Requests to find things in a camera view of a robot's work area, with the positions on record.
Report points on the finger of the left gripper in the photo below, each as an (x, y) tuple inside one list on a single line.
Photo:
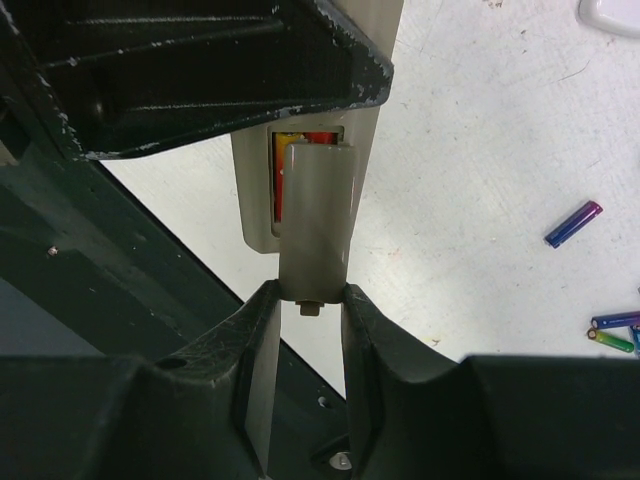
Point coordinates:
[(110, 80)]

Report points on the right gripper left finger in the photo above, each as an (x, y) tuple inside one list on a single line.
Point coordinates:
[(203, 412)]

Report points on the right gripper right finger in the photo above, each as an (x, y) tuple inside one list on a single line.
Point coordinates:
[(415, 414)]

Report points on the beige remote control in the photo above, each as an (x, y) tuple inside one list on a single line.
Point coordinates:
[(360, 125)]

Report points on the red yellow battery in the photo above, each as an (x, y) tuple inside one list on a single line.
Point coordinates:
[(323, 138)]

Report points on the beige battery cover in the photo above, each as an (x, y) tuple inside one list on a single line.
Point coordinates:
[(299, 199)]

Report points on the grey white remote control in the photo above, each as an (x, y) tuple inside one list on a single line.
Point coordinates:
[(619, 17)]

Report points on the blue purple battery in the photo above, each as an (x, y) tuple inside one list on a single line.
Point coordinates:
[(616, 320)]

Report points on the blue battery right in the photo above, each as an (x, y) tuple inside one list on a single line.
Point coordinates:
[(635, 338)]

